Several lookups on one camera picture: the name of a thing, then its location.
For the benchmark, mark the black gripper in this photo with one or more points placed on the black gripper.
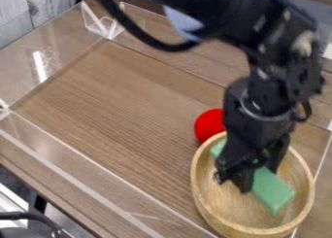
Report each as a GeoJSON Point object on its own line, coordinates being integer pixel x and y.
{"type": "Point", "coordinates": [259, 123]}

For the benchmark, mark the green rectangular block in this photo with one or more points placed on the green rectangular block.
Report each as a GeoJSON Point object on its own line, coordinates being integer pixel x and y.
{"type": "Point", "coordinates": [270, 189]}

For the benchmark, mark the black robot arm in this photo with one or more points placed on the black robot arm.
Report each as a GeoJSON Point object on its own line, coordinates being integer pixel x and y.
{"type": "Point", "coordinates": [271, 30]}

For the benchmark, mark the brown wooden bowl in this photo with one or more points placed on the brown wooden bowl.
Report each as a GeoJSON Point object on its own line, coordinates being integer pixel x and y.
{"type": "Point", "coordinates": [239, 215]}

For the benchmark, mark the red plush strawberry toy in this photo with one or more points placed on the red plush strawberry toy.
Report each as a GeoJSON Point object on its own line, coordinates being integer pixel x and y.
{"type": "Point", "coordinates": [209, 124]}

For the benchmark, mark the black table leg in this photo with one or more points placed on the black table leg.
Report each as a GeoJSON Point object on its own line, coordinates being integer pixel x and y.
{"type": "Point", "coordinates": [38, 204]}

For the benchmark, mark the clear acrylic barrier wall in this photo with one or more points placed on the clear acrylic barrier wall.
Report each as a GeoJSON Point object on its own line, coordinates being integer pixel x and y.
{"type": "Point", "coordinates": [106, 203]}

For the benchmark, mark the clear acrylic corner bracket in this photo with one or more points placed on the clear acrylic corner bracket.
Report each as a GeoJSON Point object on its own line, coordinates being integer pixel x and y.
{"type": "Point", "coordinates": [105, 26]}

